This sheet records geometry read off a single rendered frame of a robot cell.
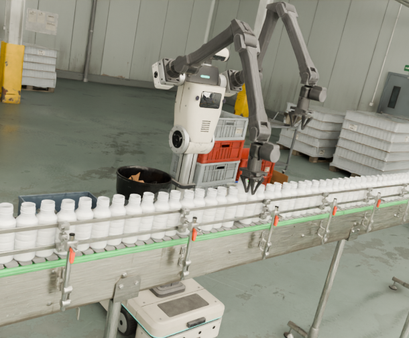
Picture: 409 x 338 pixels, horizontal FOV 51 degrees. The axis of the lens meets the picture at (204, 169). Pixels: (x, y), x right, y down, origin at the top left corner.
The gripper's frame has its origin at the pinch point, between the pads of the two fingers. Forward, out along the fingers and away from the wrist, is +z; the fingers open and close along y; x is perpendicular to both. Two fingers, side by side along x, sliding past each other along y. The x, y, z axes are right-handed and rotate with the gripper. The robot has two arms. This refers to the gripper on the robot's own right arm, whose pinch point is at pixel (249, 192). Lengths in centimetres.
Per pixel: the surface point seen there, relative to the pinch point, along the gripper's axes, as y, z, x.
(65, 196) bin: -63, 16, -49
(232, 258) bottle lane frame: -1.5, 29.2, -2.3
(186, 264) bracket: 4.9, 23.2, -33.9
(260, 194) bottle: -2.8, 2.8, 10.4
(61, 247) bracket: 0, 11, -79
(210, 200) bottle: -2.4, 3.0, -19.0
